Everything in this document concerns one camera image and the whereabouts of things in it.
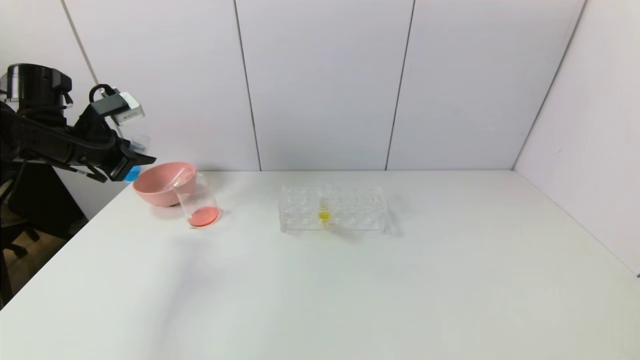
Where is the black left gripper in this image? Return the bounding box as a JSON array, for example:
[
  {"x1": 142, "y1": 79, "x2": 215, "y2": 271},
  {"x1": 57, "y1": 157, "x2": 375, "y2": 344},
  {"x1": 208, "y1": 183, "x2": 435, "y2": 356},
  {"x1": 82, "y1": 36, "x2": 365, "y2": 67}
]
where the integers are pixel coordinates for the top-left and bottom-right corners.
[{"x1": 71, "y1": 129, "x2": 157, "y2": 183}]

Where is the test tube with yellow pigment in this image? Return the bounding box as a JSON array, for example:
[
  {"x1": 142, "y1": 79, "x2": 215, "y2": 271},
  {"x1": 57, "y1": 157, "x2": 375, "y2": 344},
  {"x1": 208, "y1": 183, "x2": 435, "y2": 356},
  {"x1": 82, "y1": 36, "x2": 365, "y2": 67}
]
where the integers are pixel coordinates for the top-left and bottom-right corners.
[{"x1": 318, "y1": 186, "x2": 332, "y2": 226}]

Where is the test tube with blue pigment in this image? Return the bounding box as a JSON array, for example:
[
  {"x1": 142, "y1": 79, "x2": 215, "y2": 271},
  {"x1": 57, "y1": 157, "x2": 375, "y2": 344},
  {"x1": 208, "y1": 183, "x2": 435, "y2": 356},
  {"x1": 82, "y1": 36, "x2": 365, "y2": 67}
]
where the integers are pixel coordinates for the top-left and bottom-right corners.
[{"x1": 124, "y1": 133, "x2": 151, "y2": 183}]

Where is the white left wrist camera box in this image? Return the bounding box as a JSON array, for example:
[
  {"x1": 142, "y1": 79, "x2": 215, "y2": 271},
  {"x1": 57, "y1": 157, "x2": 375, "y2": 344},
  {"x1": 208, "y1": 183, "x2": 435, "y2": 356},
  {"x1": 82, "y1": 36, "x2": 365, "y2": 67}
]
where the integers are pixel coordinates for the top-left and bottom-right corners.
[{"x1": 89, "y1": 84, "x2": 146, "y2": 126}]

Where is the pink plastic bowl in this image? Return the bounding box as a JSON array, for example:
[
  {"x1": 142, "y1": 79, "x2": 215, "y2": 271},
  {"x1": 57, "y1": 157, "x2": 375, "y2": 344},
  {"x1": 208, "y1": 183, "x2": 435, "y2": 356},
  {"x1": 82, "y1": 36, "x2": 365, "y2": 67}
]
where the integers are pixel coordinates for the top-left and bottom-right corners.
[{"x1": 133, "y1": 161, "x2": 197, "y2": 207}]

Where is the test tube with red pigment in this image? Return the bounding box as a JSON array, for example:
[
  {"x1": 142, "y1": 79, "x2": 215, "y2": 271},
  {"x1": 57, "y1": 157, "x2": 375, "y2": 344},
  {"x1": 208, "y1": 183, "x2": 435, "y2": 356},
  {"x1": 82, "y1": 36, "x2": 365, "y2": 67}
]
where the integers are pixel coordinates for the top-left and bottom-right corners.
[{"x1": 170, "y1": 167, "x2": 194, "y2": 190}]

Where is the clear glass beaker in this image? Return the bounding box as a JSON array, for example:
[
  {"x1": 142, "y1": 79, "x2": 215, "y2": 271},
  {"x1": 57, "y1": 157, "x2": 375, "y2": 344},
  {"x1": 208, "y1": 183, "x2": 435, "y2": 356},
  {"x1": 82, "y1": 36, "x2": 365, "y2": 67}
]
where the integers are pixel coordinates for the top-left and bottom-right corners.
[{"x1": 173, "y1": 173, "x2": 222, "y2": 230}]

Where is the clear acrylic test tube rack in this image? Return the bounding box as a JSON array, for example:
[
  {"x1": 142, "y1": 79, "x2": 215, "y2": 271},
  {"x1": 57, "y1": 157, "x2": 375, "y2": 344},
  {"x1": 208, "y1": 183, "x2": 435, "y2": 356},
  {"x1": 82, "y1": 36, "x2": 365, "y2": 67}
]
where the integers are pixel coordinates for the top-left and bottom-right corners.
[{"x1": 279, "y1": 185, "x2": 399, "y2": 235}]

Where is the black background furniture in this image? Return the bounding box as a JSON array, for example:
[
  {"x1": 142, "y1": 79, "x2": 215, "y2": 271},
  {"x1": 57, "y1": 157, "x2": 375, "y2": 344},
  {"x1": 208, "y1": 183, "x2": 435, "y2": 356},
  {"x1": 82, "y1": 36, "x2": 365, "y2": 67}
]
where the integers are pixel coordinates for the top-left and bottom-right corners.
[{"x1": 0, "y1": 165, "x2": 87, "y2": 242}]

